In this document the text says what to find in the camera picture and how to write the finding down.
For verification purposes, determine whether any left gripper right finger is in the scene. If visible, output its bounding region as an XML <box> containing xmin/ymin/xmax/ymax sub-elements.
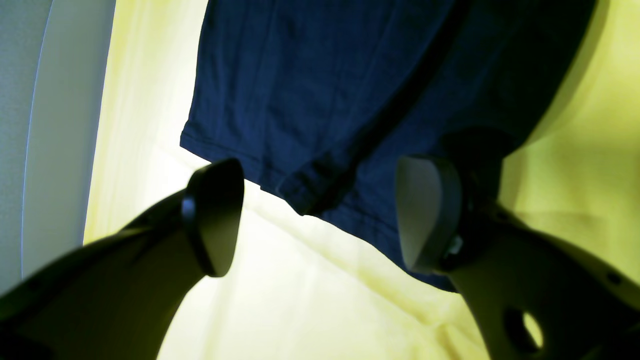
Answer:
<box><xmin>395</xmin><ymin>156</ymin><xmax>640</xmax><ymax>360</ymax></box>

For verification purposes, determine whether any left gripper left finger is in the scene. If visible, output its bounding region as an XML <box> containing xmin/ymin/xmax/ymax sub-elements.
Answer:
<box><xmin>1</xmin><ymin>158</ymin><xmax>245</xmax><ymax>360</ymax></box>

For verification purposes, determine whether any dark navy T-shirt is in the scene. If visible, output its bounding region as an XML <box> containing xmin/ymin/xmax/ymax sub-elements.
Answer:
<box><xmin>179</xmin><ymin>0</ymin><xmax>595</xmax><ymax>271</ymax></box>

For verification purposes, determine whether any yellow table cloth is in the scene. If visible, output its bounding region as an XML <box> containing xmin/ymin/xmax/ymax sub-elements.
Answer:
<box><xmin>84</xmin><ymin>0</ymin><xmax>640</xmax><ymax>360</ymax></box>

